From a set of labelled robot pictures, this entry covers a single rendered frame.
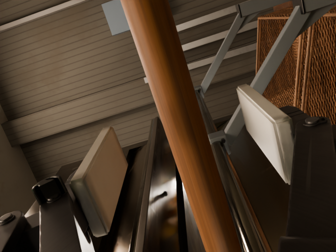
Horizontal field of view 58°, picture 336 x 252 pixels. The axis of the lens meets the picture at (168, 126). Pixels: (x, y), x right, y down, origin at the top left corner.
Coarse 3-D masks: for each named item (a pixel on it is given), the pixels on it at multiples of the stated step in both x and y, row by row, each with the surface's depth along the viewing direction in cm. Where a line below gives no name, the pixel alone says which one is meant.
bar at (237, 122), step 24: (264, 0) 96; (288, 0) 96; (312, 0) 52; (240, 24) 100; (288, 24) 54; (288, 48) 55; (264, 72) 57; (240, 120) 60; (216, 144) 59; (240, 192) 42; (240, 216) 38; (240, 240) 35; (264, 240) 33
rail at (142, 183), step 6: (150, 126) 163; (150, 132) 153; (150, 138) 145; (144, 162) 121; (144, 168) 116; (144, 174) 111; (144, 180) 107; (138, 198) 97; (138, 204) 93; (138, 210) 90; (138, 216) 87; (138, 222) 84; (132, 228) 83; (132, 234) 80; (132, 240) 78; (132, 246) 76
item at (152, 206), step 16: (160, 128) 164; (160, 144) 145; (160, 160) 130; (160, 176) 118; (144, 192) 98; (160, 192) 108; (144, 208) 89; (160, 208) 99; (176, 208) 117; (144, 224) 82; (160, 224) 92; (176, 224) 107; (144, 240) 76; (160, 240) 86; (176, 240) 98
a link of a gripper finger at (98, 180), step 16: (112, 128) 19; (96, 144) 16; (112, 144) 18; (96, 160) 15; (112, 160) 17; (80, 176) 13; (96, 176) 14; (112, 176) 16; (80, 192) 13; (96, 192) 14; (112, 192) 16; (96, 208) 13; (112, 208) 15; (96, 224) 13
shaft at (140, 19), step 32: (128, 0) 19; (160, 0) 19; (160, 32) 19; (160, 64) 20; (160, 96) 21; (192, 96) 21; (192, 128) 21; (192, 160) 22; (192, 192) 23; (224, 224) 24
